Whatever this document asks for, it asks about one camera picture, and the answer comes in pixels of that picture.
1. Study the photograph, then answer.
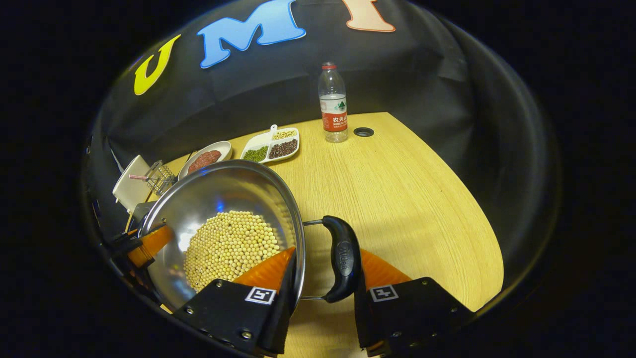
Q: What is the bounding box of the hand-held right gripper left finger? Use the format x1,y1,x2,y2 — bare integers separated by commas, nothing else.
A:
171,246,299,356

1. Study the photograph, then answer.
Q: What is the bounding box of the pile of green mung beans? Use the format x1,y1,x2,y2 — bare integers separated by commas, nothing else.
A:
242,145,269,163

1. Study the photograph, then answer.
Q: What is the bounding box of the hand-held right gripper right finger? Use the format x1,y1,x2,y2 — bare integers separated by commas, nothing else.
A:
354,249,475,357

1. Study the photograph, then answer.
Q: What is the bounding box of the black induction cooktop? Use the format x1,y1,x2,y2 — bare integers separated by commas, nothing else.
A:
130,200,156,232

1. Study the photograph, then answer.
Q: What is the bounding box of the pile of yellow soybeans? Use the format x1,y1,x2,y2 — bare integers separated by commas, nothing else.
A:
183,210,281,293

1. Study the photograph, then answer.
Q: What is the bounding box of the white divided dish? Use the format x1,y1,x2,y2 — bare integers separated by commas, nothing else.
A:
240,124,300,164

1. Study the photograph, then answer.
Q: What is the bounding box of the pile of dark red beans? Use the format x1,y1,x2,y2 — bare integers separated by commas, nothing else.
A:
269,139,299,159

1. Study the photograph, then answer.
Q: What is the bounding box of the small wire basket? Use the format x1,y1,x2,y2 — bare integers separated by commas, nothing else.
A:
144,160,177,195

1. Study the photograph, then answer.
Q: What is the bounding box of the stainless steel pot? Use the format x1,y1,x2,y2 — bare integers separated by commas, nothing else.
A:
139,159,362,311

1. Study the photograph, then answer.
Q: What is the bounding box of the white toaster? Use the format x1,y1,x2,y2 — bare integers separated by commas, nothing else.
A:
112,155,152,214

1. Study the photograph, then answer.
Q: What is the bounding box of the round white plate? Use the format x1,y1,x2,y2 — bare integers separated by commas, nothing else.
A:
178,141,233,180

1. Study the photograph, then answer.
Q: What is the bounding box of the clear plastic water bottle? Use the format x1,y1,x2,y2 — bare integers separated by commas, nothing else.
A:
318,62,348,144

